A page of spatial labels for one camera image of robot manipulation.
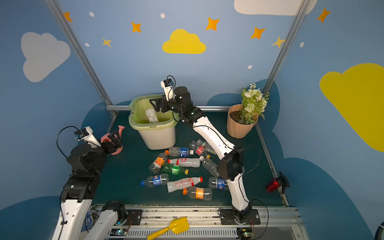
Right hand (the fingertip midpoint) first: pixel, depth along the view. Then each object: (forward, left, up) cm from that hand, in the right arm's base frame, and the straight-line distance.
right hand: (157, 95), depth 73 cm
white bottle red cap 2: (-30, -13, -36) cm, 49 cm away
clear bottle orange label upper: (-18, +2, -36) cm, 40 cm away
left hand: (-20, +18, -6) cm, 28 cm away
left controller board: (-54, +15, -40) cm, 69 cm away
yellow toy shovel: (-50, -13, -40) cm, 65 cm away
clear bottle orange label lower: (-35, -22, -36) cm, 55 cm away
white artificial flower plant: (+13, -54, -12) cm, 57 cm away
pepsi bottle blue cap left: (-30, +2, -36) cm, 47 cm away
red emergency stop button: (-30, -63, -28) cm, 75 cm away
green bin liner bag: (-2, +14, -17) cm, 22 cm away
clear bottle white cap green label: (-6, -28, -38) cm, 47 cm away
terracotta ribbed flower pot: (+6, -46, -31) cm, 55 cm away
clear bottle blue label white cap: (-11, -10, -35) cm, 38 cm away
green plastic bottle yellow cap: (-23, -8, -36) cm, 43 cm away
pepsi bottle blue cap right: (-29, -34, -36) cm, 58 cm away
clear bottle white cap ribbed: (-19, -29, -37) cm, 51 cm away
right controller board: (-51, -46, -42) cm, 80 cm away
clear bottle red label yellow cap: (-8, -22, -37) cm, 44 cm away
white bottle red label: (-18, -19, -36) cm, 44 cm away
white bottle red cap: (+1, +7, -16) cm, 17 cm away
